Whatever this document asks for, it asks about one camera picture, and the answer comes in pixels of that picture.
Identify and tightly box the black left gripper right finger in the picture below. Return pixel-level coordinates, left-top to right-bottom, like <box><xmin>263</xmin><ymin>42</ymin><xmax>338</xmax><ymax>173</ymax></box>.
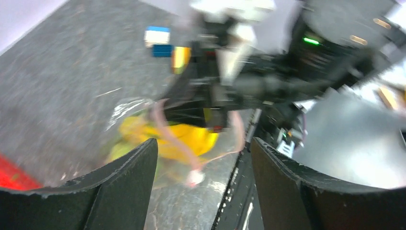
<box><xmin>250</xmin><ymin>138</ymin><xmax>406</xmax><ymax>230</ymax></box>

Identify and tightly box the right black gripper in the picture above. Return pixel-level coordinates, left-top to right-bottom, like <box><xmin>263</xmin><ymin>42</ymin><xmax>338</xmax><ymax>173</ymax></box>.
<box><xmin>190</xmin><ymin>41</ymin><xmax>317</xmax><ymax>127</ymax></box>

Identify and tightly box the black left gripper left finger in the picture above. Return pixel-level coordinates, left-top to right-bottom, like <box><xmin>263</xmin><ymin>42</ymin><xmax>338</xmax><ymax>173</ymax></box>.
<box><xmin>0</xmin><ymin>139</ymin><xmax>158</xmax><ymax>230</ymax></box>

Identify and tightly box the clear zip top bag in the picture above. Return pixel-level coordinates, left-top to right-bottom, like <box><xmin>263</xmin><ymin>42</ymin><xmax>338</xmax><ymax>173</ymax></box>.
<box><xmin>101</xmin><ymin>97</ymin><xmax>245</xmax><ymax>187</ymax></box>

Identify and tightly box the yellow banana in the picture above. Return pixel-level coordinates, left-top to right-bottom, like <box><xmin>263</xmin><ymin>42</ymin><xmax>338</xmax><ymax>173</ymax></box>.
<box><xmin>119</xmin><ymin>115</ymin><xmax>219</xmax><ymax>164</ymax></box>

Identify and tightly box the green leafy vegetable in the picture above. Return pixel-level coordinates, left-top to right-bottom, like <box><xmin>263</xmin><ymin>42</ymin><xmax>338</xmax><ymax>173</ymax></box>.
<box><xmin>106</xmin><ymin>110</ymin><xmax>166</xmax><ymax>162</ymax></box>

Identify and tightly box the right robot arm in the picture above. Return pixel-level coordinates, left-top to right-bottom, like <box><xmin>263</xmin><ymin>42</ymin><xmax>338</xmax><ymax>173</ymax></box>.
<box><xmin>207</xmin><ymin>0</ymin><xmax>406</xmax><ymax>230</ymax></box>

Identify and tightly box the yellow orange toy block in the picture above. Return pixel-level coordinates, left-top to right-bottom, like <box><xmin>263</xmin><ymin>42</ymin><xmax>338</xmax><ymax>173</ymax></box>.
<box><xmin>171</xmin><ymin>46</ymin><xmax>191</xmax><ymax>74</ymax></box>

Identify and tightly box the blue white toy block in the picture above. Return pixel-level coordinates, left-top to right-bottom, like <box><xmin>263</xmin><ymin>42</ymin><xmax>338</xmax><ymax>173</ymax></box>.
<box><xmin>144</xmin><ymin>26</ymin><xmax>173</xmax><ymax>58</ymax></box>

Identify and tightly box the red plastic basket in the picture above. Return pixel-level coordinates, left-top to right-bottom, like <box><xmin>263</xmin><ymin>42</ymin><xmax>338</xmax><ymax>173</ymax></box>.
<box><xmin>0</xmin><ymin>154</ymin><xmax>43</xmax><ymax>191</ymax></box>

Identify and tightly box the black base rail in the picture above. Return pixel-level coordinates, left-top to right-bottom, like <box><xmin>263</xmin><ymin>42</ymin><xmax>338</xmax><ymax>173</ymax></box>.
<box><xmin>211</xmin><ymin>108</ymin><xmax>305</xmax><ymax>230</ymax></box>

